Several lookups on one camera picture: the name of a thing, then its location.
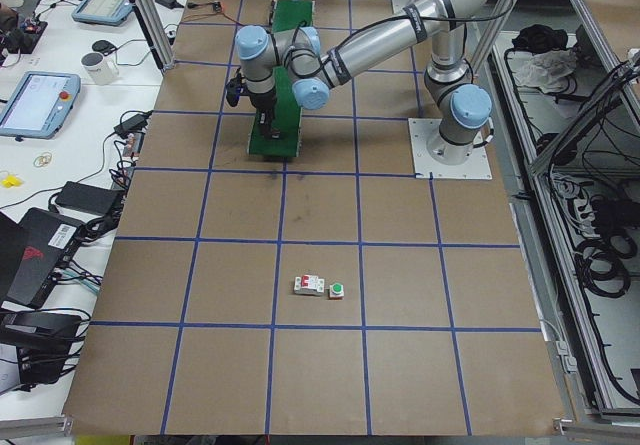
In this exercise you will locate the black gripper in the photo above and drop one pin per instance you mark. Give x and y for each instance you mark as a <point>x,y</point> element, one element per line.
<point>263,102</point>

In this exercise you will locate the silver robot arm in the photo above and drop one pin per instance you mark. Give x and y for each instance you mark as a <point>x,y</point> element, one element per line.
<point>465,107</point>

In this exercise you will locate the white mug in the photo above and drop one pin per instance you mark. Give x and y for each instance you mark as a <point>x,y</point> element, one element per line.
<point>101,69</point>

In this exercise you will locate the upper teach pendant tablet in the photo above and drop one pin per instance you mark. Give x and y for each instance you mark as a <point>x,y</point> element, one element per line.
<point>102,12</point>

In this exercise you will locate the teach pendant tablet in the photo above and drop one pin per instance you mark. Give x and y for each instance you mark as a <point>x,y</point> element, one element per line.
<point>39,105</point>
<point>102,12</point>

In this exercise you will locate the black power adapter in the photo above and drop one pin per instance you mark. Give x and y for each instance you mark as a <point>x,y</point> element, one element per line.
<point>88,198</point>

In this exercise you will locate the lower teach pendant tablet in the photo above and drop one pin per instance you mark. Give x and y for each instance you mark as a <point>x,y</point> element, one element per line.
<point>39,105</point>

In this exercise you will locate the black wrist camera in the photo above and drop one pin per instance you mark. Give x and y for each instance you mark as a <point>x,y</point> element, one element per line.
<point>235,88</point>

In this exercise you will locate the green push button switch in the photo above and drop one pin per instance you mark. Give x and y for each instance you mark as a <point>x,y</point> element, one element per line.
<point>336,291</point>

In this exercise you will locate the aluminium frame post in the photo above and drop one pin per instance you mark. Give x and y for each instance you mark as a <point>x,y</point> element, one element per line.
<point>154,34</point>

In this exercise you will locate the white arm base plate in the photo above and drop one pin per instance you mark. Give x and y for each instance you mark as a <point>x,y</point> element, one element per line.
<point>434,158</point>

